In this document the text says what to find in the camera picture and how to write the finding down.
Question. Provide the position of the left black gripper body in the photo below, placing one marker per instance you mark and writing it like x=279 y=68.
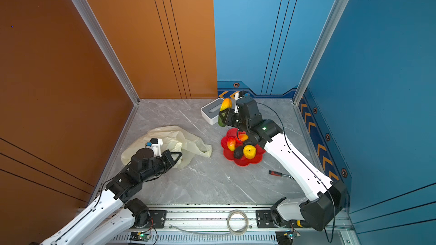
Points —
x=159 y=166

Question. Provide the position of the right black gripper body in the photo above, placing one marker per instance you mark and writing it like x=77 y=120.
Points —
x=234 y=119

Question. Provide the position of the yellow bell pepper fruit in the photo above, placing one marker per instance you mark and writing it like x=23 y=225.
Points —
x=249 y=152

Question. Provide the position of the cream plastic bag orange prints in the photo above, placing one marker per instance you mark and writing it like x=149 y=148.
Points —
x=174 y=139

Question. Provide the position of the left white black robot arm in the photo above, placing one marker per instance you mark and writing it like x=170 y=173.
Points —
x=118 y=193

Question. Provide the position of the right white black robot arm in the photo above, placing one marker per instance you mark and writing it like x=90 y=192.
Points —
x=324 y=197

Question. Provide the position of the red orange peach fruit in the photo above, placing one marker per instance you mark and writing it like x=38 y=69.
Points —
x=241 y=138

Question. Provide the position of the red flower-shaped plate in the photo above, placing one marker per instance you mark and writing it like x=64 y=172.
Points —
x=240 y=162

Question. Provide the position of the white grey tissue box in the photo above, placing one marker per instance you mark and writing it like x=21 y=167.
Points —
x=211 y=110

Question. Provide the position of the black avocado fruit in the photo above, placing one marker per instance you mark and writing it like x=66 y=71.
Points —
x=238 y=152

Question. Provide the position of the red black ratchet wrench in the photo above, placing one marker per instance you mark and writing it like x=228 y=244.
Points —
x=279 y=174

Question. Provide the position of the left green circuit board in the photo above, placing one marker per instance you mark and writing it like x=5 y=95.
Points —
x=139 y=237

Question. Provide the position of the green circuit board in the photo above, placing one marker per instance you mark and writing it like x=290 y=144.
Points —
x=286 y=237
x=139 y=237

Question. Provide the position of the coiled clear tube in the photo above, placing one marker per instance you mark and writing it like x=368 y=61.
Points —
x=237 y=222

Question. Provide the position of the yellow black screwdriver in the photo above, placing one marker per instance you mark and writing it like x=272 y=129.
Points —
x=298 y=222

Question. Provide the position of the right green circuit board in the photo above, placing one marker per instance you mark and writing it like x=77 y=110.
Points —
x=286 y=237

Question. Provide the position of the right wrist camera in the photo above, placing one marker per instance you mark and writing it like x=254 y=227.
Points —
x=238 y=96

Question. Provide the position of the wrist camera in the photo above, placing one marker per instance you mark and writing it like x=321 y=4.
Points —
x=238 y=96
x=155 y=145

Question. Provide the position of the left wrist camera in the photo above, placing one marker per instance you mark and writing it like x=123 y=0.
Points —
x=155 y=145

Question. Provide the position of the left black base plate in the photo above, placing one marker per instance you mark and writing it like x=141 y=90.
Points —
x=151 y=219

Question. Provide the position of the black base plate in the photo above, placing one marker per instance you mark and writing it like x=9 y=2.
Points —
x=151 y=219
x=268 y=219

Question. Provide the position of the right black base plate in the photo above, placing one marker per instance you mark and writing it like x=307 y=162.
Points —
x=268 y=219

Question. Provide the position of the aluminium rail frame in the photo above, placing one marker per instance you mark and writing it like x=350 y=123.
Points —
x=206 y=225

